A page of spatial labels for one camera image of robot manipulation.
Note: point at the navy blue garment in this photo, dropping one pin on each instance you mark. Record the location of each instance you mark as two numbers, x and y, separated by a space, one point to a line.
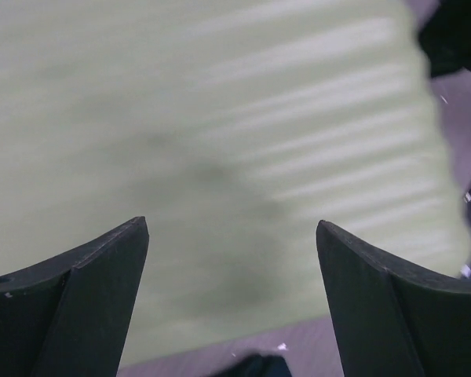
256 365

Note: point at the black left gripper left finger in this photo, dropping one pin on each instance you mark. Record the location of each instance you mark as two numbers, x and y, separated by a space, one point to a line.
70 314

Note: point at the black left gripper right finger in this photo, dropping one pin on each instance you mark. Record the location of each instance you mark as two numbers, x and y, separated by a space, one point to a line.
392 317

